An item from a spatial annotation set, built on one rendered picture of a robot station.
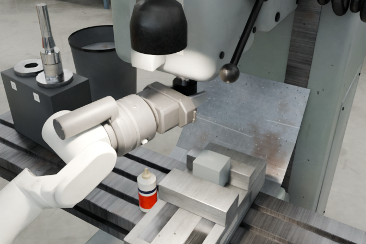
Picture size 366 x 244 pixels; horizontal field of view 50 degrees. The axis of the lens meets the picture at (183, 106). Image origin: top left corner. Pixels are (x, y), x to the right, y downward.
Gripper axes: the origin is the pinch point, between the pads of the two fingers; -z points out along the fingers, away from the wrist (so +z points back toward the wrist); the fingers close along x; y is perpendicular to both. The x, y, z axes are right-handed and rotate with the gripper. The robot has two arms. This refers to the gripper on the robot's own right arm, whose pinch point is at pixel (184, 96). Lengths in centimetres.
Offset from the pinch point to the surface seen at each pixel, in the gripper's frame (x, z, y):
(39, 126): 40.3, 13.8, 20.1
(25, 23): 424, -139, 125
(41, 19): 38.7, 8.3, -7.8
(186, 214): -8.3, 7.7, 20.1
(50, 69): 37.5, 8.9, 4.3
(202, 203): -10.9, 6.1, 16.5
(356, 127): 35, -209, 125
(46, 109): 35.1, 13.0, 12.9
